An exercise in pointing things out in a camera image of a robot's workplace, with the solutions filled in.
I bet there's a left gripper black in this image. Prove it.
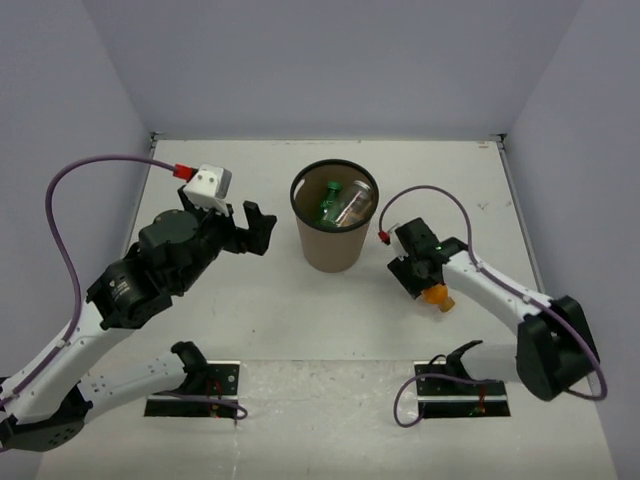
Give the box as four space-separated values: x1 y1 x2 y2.
174 183 276 291

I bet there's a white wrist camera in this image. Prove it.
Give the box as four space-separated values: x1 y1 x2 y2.
378 223 406 259
184 164 232 217

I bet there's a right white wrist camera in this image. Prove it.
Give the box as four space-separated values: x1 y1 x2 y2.
378 223 406 259

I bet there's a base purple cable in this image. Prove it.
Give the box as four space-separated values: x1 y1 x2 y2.
392 374 481 429
149 389 248 419

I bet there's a brown cardboard bin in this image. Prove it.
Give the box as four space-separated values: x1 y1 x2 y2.
289 159 379 273

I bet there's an orange bottle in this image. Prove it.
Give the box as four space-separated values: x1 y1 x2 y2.
421 284 455 313

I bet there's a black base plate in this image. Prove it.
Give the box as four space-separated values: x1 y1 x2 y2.
416 378 510 419
144 360 247 422

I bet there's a green bottle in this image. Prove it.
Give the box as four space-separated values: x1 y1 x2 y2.
317 181 342 223

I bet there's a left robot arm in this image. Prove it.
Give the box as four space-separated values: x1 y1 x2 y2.
1 191 277 452

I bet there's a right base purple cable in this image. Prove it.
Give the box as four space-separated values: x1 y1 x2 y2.
392 374 481 429

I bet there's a clear plastic bottle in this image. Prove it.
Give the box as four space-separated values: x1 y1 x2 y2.
326 180 372 227

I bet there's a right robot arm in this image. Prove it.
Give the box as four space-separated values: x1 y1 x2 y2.
387 218 599 401

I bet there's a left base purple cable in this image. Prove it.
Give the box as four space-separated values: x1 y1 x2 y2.
149 389 248 419

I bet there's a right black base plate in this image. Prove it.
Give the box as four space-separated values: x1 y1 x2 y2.
416 378 510 419

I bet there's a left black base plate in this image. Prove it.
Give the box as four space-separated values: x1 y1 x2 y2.
144 360 247 422

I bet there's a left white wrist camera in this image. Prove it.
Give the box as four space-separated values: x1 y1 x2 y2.
184 164 232 217

